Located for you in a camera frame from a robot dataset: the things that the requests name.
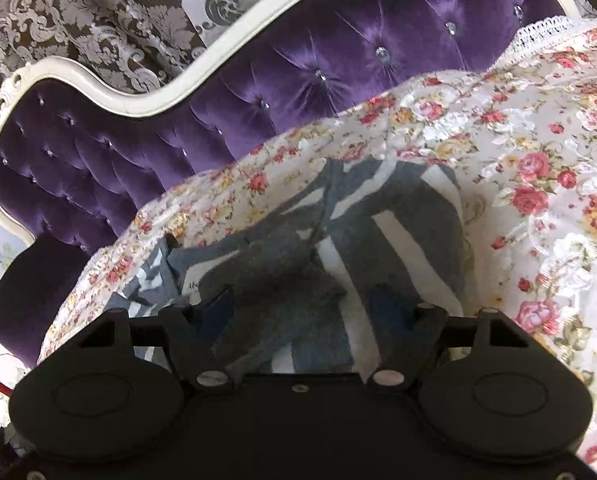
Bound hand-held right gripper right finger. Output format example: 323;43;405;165
367;284;529;392

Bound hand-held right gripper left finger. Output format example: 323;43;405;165
80;286;245;392

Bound grey white striped garment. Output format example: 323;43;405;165
106;157;468;376

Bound purple tufted sofa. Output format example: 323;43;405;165
0;0;579;368

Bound floral blanket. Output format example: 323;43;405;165
37;15;597;480

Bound sheer white damask curtain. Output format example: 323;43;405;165
176;0;299;48

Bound brown damask curtain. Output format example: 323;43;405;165
0;0;597;116

